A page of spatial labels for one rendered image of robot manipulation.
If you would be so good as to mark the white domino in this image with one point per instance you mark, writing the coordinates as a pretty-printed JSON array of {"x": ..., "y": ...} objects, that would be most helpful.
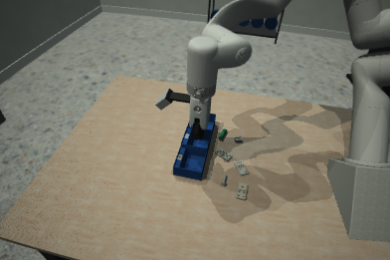
[
  {"x": 242, "y": 190},
  {"x": 223, "y": 154},
  {"x": 241, "y": 168}
]

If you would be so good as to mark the blue rack of bins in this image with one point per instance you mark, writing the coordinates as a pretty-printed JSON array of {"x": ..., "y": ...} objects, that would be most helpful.
[{"x": 192, "y": 154}]

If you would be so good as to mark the green battery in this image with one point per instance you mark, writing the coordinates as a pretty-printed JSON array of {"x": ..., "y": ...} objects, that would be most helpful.
[{"x": 222, "y": 134}]

